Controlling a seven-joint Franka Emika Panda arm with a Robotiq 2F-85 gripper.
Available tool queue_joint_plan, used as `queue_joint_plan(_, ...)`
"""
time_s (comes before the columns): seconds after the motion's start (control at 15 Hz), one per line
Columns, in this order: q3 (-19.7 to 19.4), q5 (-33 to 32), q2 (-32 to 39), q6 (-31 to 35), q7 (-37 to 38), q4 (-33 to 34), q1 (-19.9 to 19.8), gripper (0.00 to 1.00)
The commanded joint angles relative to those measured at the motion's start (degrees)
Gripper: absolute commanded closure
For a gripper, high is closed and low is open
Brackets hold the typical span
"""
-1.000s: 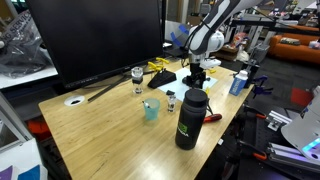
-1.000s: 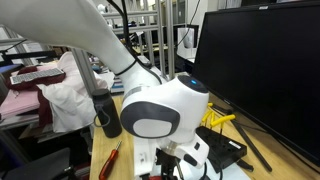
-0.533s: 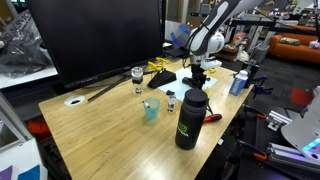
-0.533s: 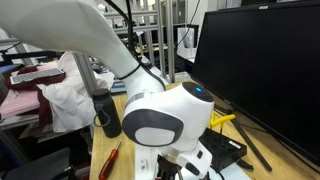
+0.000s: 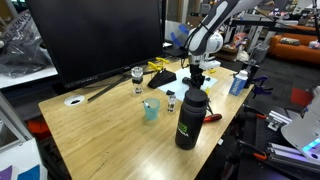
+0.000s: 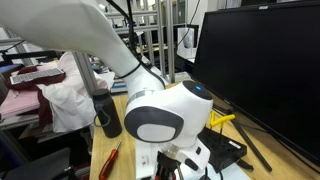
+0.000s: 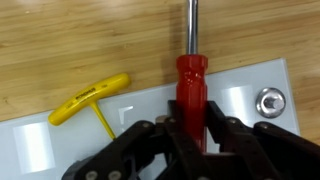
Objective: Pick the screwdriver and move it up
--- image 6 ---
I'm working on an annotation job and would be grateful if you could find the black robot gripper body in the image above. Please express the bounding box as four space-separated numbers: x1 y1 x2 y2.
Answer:
155 151 184 180

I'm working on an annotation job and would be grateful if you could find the white paper sheet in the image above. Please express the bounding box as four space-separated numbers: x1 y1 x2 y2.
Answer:
179 161 252 180

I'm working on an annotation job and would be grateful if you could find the dark grey water bottle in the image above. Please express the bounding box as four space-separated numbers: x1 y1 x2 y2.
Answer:
92 88 123 139

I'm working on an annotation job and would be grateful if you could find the white cloth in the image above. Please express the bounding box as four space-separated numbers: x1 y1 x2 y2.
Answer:
36 51 116 134

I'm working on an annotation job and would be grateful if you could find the white box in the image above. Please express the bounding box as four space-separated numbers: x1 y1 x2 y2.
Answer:
176 26 198 61

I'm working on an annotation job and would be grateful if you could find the black office chair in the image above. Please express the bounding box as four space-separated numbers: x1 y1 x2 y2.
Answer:
0 147 79 180

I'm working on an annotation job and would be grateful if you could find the large black computer monitor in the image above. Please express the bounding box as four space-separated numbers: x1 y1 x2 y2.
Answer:
191 1 320 168

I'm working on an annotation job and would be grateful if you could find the maroon cloth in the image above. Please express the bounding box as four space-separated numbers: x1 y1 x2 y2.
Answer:
4 65 67 128

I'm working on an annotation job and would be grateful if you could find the grey computer keyboard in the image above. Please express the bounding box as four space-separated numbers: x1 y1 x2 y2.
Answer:
9 67 66 86

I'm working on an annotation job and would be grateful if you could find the pink cloth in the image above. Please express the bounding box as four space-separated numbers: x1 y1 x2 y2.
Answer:
0 63 59 118

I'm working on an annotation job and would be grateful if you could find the orange handled screwdriver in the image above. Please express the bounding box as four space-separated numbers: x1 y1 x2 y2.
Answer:
98 140 123 180

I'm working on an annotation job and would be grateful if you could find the yellow T-handle hex key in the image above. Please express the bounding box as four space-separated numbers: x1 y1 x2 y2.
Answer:
210 113 237 135
208 111 216 127

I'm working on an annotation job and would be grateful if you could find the aluminium extrusion frame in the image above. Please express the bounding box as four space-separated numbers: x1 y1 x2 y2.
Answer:
0 0 188 98

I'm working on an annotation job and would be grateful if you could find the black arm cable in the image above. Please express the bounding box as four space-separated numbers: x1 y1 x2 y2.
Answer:
105 0 168 90

